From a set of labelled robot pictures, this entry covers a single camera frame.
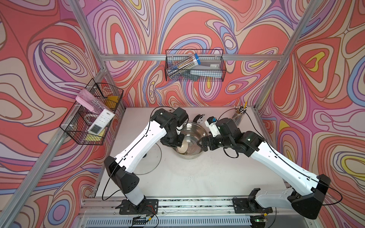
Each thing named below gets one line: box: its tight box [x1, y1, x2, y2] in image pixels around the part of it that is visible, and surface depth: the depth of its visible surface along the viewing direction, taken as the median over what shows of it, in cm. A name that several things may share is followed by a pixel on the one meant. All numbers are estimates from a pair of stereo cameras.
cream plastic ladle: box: [177, 139, 188, 154], surface depth 93 cm
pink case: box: [75, 88, 106, 113], surface depth 73 cm
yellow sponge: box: [105, 95, 120, 110], surface depth 81 cm
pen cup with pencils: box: [231, 101, 249, 126], surface depth 101 cm
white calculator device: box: [87, 108, 116, 136], surface depth 70 cm
